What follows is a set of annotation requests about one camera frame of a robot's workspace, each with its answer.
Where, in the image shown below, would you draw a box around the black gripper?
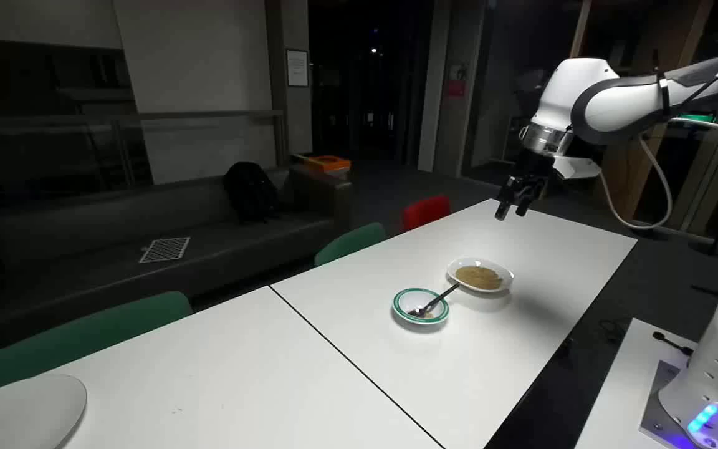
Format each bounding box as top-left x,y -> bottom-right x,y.
493,149 -> 559,221

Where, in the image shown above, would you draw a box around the brown grain contents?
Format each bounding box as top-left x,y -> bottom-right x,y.
454,265 -> 503,291

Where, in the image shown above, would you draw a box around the white bowl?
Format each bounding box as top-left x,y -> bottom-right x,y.
444,257 -> 516,299

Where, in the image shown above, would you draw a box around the green rimmed bowl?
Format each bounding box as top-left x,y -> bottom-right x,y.
390,285 -> 454,328

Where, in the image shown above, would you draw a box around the red chair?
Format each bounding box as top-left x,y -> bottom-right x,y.
399,195 -> 454,235

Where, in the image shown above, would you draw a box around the green chair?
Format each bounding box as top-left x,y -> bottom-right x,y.
313,220 -> 395,270
0,289 -> 194,403

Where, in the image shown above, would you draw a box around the bin with orange lid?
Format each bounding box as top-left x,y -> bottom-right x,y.
290,149 -> 354,220

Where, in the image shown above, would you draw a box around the black dumbbell shaped tool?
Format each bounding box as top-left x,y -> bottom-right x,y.
652,328 -> 695,358

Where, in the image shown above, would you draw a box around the black backpack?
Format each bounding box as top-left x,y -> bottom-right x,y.
222,159 -> 283,224

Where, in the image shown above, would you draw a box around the white paper sheet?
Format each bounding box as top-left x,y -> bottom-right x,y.
138,235 -> 194,266

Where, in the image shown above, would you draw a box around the dark grey sofa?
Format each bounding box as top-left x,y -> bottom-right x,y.
0,169 -> 354,358

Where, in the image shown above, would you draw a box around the glass railing panel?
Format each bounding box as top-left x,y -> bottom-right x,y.
0,108 -> 286,209

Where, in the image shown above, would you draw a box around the white round plate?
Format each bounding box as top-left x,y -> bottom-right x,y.
0,371 -> 90,449

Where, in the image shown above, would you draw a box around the red wall sign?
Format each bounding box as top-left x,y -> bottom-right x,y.
444,63 -> 468,103

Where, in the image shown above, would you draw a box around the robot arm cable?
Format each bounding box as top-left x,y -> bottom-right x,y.
599,135 -> 678,235

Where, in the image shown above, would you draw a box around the framed wall notice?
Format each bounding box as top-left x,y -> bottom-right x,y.
284,47 -> 313,86

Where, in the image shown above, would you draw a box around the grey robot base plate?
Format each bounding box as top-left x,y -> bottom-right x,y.
638,358 -> 718,449

